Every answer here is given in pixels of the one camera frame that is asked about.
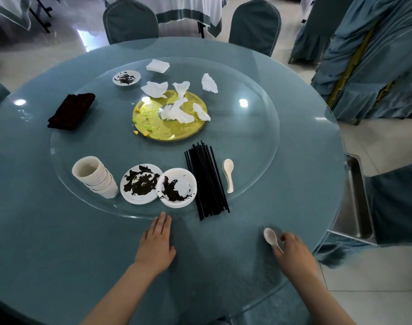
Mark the stack of white plates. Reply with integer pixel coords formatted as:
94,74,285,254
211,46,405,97
120,163,164,205

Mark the person's left forearm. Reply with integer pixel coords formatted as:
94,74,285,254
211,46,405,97
81,264,159,325

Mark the yellow round disc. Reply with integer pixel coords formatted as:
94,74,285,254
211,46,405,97
132,90,208,142

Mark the round glass turntable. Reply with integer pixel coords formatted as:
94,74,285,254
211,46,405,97
50,56,281,220

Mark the crumpled white tissue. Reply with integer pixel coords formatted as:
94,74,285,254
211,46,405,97
192,102,211,122
201,73,219,94
160,97,195,124
172,81,191,98
141,81,169,99

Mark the bundle of black chopsticks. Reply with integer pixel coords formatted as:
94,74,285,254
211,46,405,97
184,140,231,222

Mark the round white clothed table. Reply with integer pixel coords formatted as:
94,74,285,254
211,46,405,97
0,0,32,31
104,0,229,38

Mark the metal tray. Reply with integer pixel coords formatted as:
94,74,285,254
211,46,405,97
329,153,376,244

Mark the folded white napkin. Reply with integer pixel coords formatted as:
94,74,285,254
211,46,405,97
146,59,170,74

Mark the person's right forearm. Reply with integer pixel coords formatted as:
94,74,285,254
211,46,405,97
290,267,357,325

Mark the person's left hand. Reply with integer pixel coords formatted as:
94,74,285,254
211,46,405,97
134,212,177,276

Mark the dark red cloth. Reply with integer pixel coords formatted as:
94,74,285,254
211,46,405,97
47,93,96,131

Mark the stack of white bowls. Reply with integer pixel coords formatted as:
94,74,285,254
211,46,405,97
155,167,198,209

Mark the white spoon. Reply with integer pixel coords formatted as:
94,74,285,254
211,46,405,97
222,158,235,194
263,227,284,253

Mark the person's right hand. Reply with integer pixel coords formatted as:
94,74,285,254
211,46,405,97
273,232,319,280

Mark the round blue table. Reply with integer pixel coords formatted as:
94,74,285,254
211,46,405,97
0,37,347,325

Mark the small plate with scraps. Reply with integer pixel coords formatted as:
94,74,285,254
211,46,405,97
112,70,141,87

